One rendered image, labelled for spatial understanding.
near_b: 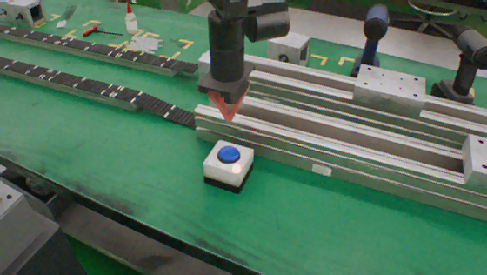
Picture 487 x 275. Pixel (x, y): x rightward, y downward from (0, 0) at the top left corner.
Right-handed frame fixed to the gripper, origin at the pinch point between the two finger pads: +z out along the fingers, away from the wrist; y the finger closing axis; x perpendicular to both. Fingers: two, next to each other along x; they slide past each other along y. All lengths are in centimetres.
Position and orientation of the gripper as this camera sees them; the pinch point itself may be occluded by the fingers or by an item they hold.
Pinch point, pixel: (228, 116)
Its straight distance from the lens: 67.8
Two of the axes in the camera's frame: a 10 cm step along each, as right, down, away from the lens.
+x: -9.2, -2.5, 3.0
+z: 0.1, 7.6, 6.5
